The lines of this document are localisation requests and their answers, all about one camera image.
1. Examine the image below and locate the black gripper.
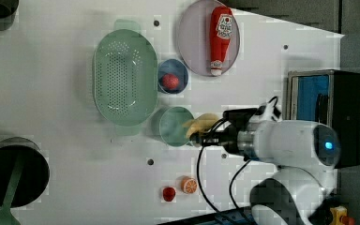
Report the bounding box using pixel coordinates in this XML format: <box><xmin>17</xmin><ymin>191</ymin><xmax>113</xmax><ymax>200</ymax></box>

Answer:
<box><xmin>189</xmin><ymin>125</ymin><xmax>240</xmax><ymax>154</ymax></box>

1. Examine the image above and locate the yellow plush banana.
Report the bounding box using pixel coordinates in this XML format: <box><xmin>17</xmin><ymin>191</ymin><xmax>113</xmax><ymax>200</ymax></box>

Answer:
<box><xmin>182</xmin><ymin>113</ymin><xmax>219</xmax><ymax>139</ymax></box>

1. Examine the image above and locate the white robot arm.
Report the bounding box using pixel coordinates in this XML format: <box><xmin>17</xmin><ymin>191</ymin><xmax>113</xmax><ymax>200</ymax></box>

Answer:
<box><xmin>189</xmin><ymin>120</ymin><xmax>341</xmax><ymax>225</ymax></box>

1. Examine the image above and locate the green mug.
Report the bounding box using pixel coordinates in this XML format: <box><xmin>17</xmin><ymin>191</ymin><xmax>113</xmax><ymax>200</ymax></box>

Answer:
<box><xmin>158</xmin><ymin>107</ymin><xmax>194</xmax><ymax>147</ymax></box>

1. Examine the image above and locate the orange slice toy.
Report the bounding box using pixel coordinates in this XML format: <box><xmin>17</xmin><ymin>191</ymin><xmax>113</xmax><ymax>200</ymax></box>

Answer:
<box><xmin>180</xmin><ymin>176</ymin><xmax>198</xmax><ymax>194</ymax></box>

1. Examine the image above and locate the red ball in bowl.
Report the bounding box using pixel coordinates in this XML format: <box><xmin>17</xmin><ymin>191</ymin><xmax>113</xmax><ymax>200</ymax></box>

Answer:
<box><xmin>161</xmin><ymin>73</ymin><xmax>179</xmax><ymax>90</ymax></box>

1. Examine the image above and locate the small red toy fruit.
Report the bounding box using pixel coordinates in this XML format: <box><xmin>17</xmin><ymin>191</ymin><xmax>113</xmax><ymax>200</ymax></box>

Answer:
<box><xmin>162</xmin><ymin>187</ymin><xmax>176</xmax><ymax>202</ymax></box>

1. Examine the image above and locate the blue bowl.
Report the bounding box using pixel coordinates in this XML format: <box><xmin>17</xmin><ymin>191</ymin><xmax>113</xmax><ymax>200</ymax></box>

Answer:
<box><xmin>157</xmin><ymin>59</ymin><xmax>188</xmax><ymax>95</ymax></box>

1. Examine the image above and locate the green perforated colander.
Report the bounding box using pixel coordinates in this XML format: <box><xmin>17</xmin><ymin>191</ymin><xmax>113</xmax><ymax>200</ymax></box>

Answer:
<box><xmin>93</xmin><ymin>19</ymin><xmax>158</xmax><ymax>136</ymax></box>

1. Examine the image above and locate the grey round plate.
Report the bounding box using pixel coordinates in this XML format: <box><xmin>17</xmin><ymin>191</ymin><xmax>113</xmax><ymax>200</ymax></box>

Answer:
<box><xmin>177</xmin><ymin>0</ymin><xmax>240</xmax><ymax>76</ymax></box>

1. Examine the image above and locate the red plush ketchup bottle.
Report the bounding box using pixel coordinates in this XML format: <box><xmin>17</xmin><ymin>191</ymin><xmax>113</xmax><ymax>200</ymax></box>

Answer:
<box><xmin>209</xmin><ymin>6</ymin><xmax>233</xmax><ymax>76</ymax></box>

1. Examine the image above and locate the black toaster oven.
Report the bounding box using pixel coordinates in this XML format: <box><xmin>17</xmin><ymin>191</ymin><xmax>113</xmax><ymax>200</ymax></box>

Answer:
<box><xmin>285</xmin><ymin>69</ymin><xmax>360</xmax><ymax>169</ymax></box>

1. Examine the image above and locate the yellow red emergency button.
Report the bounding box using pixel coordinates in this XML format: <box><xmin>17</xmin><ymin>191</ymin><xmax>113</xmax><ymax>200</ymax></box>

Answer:
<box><xmin>330</xmin><ymin>206</ymin><xmax>355</xmax><ymax>225</ymax></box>

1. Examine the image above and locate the black utensil holder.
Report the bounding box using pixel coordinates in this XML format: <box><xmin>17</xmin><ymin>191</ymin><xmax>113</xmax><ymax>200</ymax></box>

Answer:
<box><xmin>0</xmin><ymin>137</ymin><xmax>50</xmax><ymax>208</ymax></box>

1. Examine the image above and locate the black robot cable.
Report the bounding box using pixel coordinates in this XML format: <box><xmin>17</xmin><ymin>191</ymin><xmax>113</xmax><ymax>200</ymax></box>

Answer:
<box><xmin>196</xmin><ymin>118</ymin><xmax>257</xmax><ymax>225</ymax></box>

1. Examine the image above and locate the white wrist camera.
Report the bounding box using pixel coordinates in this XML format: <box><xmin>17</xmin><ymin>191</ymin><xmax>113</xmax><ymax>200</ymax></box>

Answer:
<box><xmin>222</xmin><ymin>98</ymin><xmax>283</xmax><ymax>126</ymax></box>

